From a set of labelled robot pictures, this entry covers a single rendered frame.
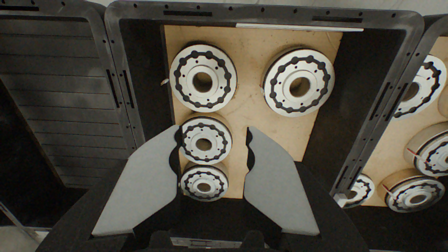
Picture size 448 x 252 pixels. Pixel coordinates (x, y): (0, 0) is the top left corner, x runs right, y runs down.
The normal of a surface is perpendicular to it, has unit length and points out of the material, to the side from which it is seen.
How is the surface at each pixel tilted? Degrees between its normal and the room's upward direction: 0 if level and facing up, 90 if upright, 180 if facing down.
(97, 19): 0
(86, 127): 0
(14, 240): 90
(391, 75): 0
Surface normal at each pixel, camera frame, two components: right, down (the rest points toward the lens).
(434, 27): -0.04, 0.48
